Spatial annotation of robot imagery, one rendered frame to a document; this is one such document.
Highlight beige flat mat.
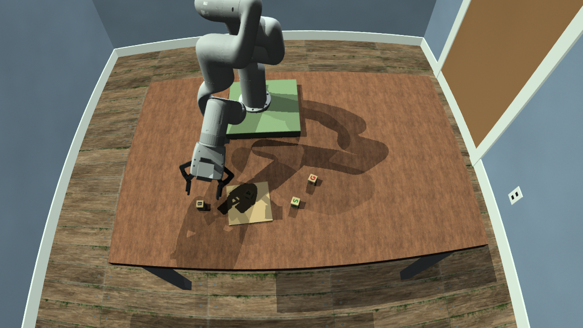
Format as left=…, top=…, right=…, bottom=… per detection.
left=226, top=182, right=273, bottom=225

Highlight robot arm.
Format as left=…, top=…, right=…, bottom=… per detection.
left=195, top=0, right=285, bottom=146

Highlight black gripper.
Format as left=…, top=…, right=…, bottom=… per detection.
left=179, top=141, right=234, bottom=200

